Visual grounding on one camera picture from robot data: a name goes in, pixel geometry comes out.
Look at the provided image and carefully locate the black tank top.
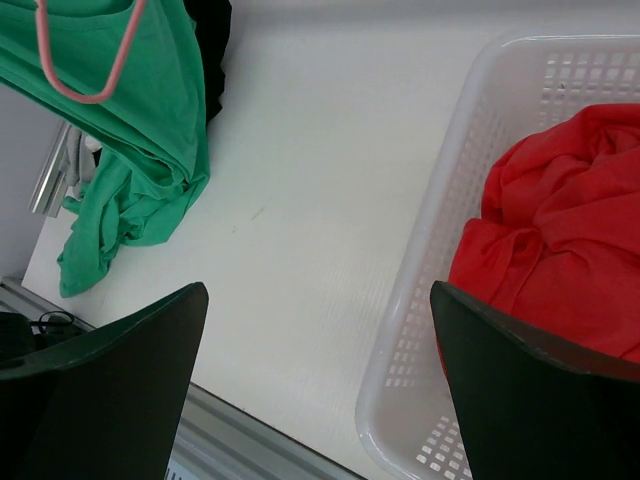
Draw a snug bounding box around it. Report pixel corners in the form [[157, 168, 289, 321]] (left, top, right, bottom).
[[184, 0, 232, 123]]

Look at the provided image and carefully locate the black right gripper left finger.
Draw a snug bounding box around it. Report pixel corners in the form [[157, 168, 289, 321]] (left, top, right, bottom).
[[1, 282, 208, 479]]

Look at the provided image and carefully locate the aluminium front table rail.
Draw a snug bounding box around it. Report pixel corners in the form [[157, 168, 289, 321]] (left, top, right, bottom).
[[1, 292, 351, 479]]

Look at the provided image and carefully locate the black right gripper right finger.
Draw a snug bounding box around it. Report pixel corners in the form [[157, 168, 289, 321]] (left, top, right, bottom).
[[430, 281, 639, 479]]

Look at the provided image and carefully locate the grey tank top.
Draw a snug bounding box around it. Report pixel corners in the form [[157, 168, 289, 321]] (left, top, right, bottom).
[[61, 126, 102, 198]]

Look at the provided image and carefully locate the aluminium frame left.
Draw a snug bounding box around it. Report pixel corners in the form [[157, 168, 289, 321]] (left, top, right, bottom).
[[29, 121, 71, 218]]

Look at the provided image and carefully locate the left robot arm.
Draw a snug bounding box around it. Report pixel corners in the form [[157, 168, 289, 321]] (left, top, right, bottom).
[[1, 310, 86, 370]]

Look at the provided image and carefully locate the green shirt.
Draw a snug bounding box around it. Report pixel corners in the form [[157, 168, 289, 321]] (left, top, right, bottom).
[[1, 1, 209, 298]]

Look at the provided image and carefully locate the white perforated plastic basket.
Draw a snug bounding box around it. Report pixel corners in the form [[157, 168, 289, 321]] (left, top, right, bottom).
[[355, 27, 639, 479]]

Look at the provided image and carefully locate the red tank top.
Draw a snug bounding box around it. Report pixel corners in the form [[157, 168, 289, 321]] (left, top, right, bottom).
[[448, 103, 639, 362]]

